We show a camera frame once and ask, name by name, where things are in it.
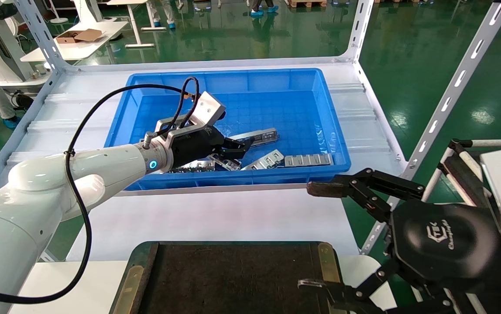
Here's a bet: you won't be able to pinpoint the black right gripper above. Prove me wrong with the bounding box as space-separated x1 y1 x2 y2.
298 168 501 314

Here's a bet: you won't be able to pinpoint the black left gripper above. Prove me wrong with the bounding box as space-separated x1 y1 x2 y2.
168 126 255 171

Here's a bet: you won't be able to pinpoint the long grey metal port bracket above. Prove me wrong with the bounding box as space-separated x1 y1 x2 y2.
229 128 280 147

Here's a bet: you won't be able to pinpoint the blue plastic bin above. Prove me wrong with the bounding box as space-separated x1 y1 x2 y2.
104 68 351 192

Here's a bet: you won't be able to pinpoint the black tray with brass rim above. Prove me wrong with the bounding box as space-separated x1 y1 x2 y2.
109 241 349 314

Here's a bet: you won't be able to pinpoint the person in dark trousers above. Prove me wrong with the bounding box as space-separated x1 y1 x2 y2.
248 0 279 18

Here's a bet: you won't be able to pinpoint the person in white trousers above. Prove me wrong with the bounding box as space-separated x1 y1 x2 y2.
149 0 177 30

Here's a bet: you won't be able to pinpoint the white metal shelf rack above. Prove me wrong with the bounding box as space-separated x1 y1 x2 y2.
0 0 501 262

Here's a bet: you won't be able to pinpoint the wooden pallet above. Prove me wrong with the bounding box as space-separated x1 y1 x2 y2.
285 0 327 8

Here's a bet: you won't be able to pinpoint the white pipe cart black shelves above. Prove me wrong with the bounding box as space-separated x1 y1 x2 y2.
421 139 501 314

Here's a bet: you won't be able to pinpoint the white table with rounded top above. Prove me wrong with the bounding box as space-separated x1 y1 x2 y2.
20 21 129 64

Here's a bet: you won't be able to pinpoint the open flat cardboard box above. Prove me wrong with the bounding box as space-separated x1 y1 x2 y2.
55 29 105 44

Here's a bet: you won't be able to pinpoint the black caster base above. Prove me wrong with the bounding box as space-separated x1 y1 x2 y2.
11 89 35 109

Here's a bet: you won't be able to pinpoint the white machine base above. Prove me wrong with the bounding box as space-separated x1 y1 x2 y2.
0 9 52 88

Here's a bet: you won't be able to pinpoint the silver slotted metal bracket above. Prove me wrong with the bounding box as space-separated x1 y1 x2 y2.
241 149 285 171

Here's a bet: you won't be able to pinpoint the flat silver tabbed bracket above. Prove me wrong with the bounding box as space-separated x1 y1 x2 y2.
283 154 334 167

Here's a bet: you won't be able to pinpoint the white table with leg frame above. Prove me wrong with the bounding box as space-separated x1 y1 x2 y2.
102 0 168 48

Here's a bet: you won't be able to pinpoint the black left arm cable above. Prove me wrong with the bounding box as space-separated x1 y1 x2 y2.
0 76 201 304

